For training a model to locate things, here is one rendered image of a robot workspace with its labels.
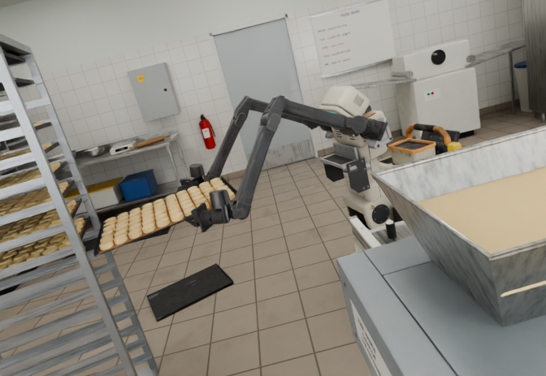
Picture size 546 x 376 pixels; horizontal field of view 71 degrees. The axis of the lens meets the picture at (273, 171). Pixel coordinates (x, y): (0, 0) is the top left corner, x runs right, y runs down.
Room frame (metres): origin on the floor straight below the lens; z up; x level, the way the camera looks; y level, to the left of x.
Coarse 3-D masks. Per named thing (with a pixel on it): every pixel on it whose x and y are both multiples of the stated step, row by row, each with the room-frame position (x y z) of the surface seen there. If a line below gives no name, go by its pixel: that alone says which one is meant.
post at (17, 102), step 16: (0, 48) 1.33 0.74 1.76; (0, 64) 1.31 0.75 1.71; (16, 96) 1.31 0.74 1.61; (16, 112) 1.30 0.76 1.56; (32, 128) 1.32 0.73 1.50; (32, 144) 1.31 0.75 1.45; (48, 176) 1.31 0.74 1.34; (64, 208) 1.31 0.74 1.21; (64, 224) 1.31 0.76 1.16; (80, 240) 1.33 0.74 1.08; (80, 256) 1.31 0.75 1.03; (96, 288) 1.31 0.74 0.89; (112, 320) 1.31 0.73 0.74; (112, 336) 1.31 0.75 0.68; (128, 368) 1.31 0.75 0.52
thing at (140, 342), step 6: (144, 336) 1.75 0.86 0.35; (132, 342) 1.73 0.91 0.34; (138, 342) 1.73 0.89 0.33; (144, 342) 1.74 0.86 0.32; (132, 348) 1.71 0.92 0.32; (114, 354) 1.70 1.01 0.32; (102, 360) 1.68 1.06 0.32; (108, 360) 1.67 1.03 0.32; (84, 366) 1.66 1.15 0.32; (90, 366) 1.65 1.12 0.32; (72, 372) 1.64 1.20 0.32; (78, 372) 1.63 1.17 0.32
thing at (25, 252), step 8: (80, 224) 1.61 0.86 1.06; (64, 232) 1.54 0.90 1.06; (80, 232) 1.54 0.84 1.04; (40, 240) 1.50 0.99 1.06; (48, 240) 1.51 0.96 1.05; (56, 240) 1.46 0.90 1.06; (64, 240) 1.43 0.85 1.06; (16, 248) 1.49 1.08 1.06; (24, 248) 1.46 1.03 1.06; (32, 248) 1.46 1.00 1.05; (40, 248) 1.41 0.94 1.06; (48, 248) 1.40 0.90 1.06; (56, 248) 1.37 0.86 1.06; (64, 248) 1.35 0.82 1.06; (0, 256) 1.46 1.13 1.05; (8, 256) 1.41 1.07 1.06; (16, 256) 1.39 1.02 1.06; (24, 256) 1.37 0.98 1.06; (32, 256) 1.34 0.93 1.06; (40, 256) 1.34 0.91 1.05; (0, 264) 1.35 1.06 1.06; (8, 264) 1.36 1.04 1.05; (16, 264) 1.31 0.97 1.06
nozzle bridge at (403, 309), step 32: (352, 256) 0.59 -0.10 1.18; (384, 256) 0.56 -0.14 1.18; (416, 256) 0.54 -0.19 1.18; (352, 288) 0.50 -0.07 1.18; (384, 288) 0.48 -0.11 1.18; (416, 288) 0.46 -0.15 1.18; (448, 288) 0.44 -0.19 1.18; (352, 320) 0.56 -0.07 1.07; (384, 320) 0.41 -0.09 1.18; (416, 320) 0.40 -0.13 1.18; (448, 320) 0.39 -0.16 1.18; (480, 320) 0.37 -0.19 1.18; (544, 320) 0.35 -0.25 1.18; (384, 352) 0.39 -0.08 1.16; (416, 352) 0.35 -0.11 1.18; (448, 352) 0.34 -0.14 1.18; (480, 352) 0.33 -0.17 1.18; (512, 352) 0.32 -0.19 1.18; (544, 352) 0.31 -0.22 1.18
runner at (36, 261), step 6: (84, 246) 1.37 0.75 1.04; (54, 252) 1.31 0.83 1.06; (60, 252) 1.32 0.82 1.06; (66, 252) 1.32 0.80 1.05; (72, 252) 1.33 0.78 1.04; (36, 258) 1.30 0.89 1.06; (42, 258) 1.30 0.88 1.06; (48, 258) 1.31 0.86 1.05; (54, 258) 1.31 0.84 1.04; (18, 264) 1.28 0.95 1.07; (24, 264) 1.29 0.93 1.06; (30, 264) 1.29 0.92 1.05; (36, 264) 1.30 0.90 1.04; (0, 270) 1.27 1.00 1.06; (6, 270) 1.27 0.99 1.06; (12, 270) 1.27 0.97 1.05; (18, 270) 1.28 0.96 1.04; (0, 276) 1.26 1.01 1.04; (6, 276) 1.27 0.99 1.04
